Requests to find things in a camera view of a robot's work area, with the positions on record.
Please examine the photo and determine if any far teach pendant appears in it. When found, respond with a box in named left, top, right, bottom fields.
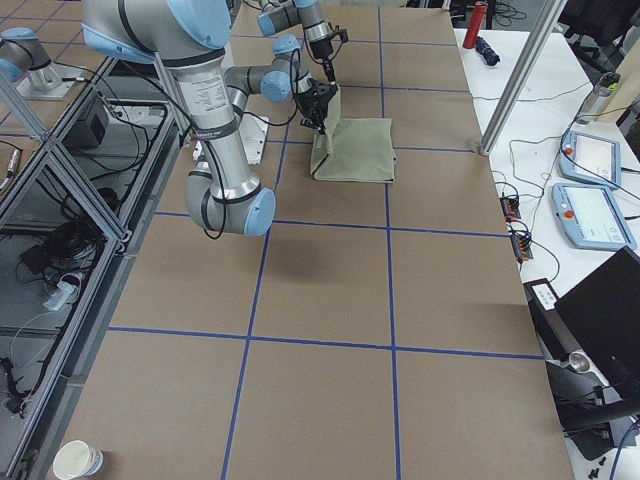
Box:
left=559, top=130, right=621, bottom=189

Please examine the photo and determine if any white paper cup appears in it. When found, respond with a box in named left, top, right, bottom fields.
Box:
left=52, top=440, right=104, bottom=480

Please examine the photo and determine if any olive green long-sleeve shirt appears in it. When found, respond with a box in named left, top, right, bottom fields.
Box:
left=310, top=90, right=396, bottom=183

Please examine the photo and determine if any red water bottle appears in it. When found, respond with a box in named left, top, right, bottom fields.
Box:
left=462, top=1, right=488, bottom=50

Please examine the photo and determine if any grey water bottle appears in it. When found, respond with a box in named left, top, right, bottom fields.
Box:
left=575, top=72, right=621, bottom=125

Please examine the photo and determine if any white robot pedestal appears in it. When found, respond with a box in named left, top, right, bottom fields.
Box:
left=192, top=112, right=270, bottom=165

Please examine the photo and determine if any black box with label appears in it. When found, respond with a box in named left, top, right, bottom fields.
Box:
left=523, top=279, right=594, bottom=374

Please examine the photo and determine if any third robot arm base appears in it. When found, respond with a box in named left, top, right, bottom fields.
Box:
left=1, top=27, right=73, bottom=101

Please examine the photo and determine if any small circuit board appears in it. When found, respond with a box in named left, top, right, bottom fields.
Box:
left=510, top=230, right=533, bottom=264
left=499, top=194, right=521, bottom=221

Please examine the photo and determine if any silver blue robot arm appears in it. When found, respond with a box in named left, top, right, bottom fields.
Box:
left=82, top=1, right=338, bottom=236
left=257, top=0, right=348, bottom=84

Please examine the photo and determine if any near teach pendant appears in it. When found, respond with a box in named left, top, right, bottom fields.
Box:
left=551, top=183, right=637, bottom=251

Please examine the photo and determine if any black laptop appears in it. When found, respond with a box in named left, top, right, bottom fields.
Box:
left=556, top=247, right=639, bottom=398

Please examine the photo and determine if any far small circuit board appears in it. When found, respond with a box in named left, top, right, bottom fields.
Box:
left=499, top=194, right=521, bottom=221

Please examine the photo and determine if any teach pendant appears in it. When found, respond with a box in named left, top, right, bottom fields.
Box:
left=559, top=130, right=621, bottom=189
left=551, top=183, right=637, bottom=251

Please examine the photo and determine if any dark blue folded umbrella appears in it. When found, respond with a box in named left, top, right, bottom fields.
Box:
left=475, top=36, right=500, bottom=67

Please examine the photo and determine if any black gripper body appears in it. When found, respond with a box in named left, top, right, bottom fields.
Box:
left=294, top=82, right=336, bottom=125
left=308, top=36, right=334, bottom=64

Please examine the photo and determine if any near small circuit board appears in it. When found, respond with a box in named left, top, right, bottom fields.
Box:
left=510, top=230, right=533, bottom=264

